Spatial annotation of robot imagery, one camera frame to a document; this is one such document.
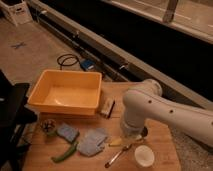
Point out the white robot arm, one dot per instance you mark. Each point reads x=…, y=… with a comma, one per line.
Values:
x=144, y=100

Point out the black stand at left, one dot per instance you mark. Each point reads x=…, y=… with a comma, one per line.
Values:
x=14, y=116

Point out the blue device on floor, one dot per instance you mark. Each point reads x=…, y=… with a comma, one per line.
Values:
x=87, y=65

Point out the yellow banana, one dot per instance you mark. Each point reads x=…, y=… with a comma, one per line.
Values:
x=116, y=142

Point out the light blue cloth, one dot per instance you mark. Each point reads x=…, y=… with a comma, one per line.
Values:
x=93, y=142

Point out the white cardboard box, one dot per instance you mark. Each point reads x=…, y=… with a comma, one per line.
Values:
x=17, y=14

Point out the black and tan block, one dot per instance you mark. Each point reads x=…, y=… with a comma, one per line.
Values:
x=107, y=108

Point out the blue sponge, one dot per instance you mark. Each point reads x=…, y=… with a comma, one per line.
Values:
x=67, y=132

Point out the green cucumber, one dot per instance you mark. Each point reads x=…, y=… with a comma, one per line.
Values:
x=71, y=150

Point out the metal cup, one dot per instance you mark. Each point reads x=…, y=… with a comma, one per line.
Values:
x=144, y=132

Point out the white paper cup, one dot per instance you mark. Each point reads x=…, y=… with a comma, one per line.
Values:
x=144, y=156

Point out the metal spoon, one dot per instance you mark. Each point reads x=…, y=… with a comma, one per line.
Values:
x=113, y=159

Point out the yellow plastic bin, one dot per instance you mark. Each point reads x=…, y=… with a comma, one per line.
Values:
x=67, y=92

